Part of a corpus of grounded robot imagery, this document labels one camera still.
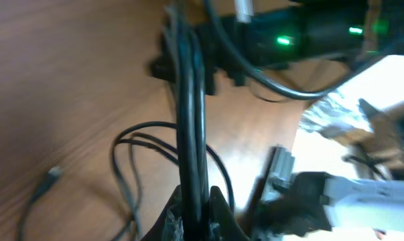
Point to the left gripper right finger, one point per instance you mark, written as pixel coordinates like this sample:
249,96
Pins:
222,225

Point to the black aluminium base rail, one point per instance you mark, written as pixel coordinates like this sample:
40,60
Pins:
278,167

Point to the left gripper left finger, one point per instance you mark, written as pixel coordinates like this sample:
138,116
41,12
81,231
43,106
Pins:
169,225

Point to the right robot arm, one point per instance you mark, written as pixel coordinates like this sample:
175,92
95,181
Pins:
357,33

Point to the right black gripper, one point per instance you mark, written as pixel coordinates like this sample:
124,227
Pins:
210,55

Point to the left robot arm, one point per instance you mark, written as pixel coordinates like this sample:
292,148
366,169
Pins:
303,203

